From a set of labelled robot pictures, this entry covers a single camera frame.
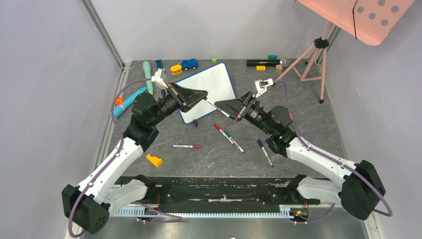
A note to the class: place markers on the light blue toy tube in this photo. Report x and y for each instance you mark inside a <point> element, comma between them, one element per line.
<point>120,109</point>

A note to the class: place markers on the yellow oval toy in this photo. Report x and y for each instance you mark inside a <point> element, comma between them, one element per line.
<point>176,69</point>

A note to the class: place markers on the pink perforated panel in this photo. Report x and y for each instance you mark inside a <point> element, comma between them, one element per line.
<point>369,21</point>

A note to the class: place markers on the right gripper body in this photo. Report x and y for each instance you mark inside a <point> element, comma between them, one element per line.
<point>244,106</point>

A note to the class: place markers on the green whiteboard marker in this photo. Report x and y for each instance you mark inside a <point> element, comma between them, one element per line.
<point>234,142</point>

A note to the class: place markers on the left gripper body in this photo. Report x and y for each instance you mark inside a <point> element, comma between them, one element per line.
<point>182,105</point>

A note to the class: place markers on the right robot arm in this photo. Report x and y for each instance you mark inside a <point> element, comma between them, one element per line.
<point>357,187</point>

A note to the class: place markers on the dark blue block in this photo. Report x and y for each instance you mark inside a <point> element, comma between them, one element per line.
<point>159,64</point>

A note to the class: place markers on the orange toy piece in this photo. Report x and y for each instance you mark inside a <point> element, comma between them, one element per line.
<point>119,101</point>

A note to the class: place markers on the red whiteboard marker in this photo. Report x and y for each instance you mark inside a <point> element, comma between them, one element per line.
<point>223,133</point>

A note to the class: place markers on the mint green toy tube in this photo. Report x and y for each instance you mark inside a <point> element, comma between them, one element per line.
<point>147,72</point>

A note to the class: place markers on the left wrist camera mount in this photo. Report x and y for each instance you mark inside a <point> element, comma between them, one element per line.
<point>158,79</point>

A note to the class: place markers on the tan wooden cube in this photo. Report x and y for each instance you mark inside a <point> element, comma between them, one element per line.
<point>279,68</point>

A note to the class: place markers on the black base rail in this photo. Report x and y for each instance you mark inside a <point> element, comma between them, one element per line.
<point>224,194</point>

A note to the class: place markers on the blue toy car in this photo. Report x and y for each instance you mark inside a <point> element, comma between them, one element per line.
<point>189,64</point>

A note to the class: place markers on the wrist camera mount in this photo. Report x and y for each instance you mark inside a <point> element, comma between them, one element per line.
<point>158,79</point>
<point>262,85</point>

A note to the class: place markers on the black whiteboard marker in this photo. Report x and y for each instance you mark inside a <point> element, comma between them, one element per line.
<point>218,108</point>

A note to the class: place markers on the blue framed whiteboard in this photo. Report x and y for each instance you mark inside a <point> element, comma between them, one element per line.
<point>216,81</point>

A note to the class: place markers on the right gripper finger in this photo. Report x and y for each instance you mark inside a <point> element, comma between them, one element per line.
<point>239,102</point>
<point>234,112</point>

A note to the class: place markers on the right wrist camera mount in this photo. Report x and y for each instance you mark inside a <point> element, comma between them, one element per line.
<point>262,85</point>

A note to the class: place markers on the black cylinder flashlight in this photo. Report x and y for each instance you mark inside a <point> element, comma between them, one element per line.
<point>267,62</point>

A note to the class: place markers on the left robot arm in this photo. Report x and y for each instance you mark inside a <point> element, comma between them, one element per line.
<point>89,205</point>

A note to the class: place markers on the yellow wedge block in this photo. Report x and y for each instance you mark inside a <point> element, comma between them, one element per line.
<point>156,161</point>

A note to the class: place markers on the pink whiteboard marker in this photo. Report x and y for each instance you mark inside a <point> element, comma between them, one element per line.
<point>187,146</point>

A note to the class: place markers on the blue whiteboard marker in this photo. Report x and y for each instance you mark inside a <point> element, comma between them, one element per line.
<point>265,152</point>

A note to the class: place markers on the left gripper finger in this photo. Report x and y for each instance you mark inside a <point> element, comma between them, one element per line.
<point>189,93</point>
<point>193,99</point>

